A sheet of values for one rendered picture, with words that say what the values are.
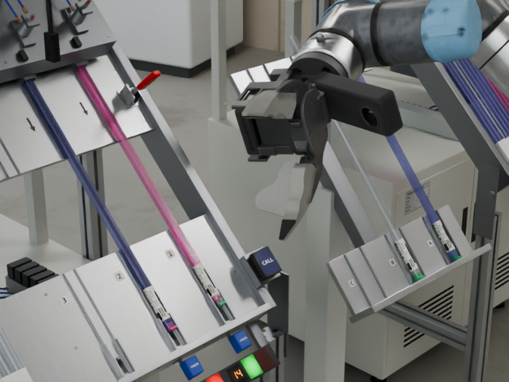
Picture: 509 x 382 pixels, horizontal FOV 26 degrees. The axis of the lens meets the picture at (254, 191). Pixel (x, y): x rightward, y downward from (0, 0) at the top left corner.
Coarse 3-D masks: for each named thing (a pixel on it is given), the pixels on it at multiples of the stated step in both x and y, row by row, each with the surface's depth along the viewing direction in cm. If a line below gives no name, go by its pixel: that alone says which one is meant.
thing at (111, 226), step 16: (32, 80) 186; (32, 96) 185; (48, 112) 185; (64, 144) 183; (80, 176) 182; (96, 192) 182; (96, 208) 182; (112, 224) 181; (128, 256) 180; (144, 272) 180; (144, 288) 179
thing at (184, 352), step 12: (252, 312) 186; (264, 312) 189; (228, 324) 182; (240, 324) 184; (204, 336) 179; (216, 336) 180; (180, 348) 175; (192, 348) 176; (156, 360) 172; (168, 360) 173; (144, 372) 170; (156, 372) 178
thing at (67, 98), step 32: (96, 64) 197; (0, 96) 183; (64, 96) 190; (0, 128) 180; (32, 128) 183; (64, 128) 186; (96, 128) 190; (128, 128) 193; (0, 160) 177; (32, 160) 180; (64, 160) 184
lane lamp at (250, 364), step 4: (248, 356) 185; (252, 356) 185; (244, 360) 184; (248, 360) 185; (252, 360) 185; (244, 364) 184; (248, 364) 184; (252, 364) 185; (256, 364) 185; (248, 368) 184; (252, 368) 184; (256, 368) 185; (260, 368) 185; (248, 372) 184; (252, 372) 184; (256, 372) 184; (260, 372) 185; (252, 376) 184; (256, 376) 184
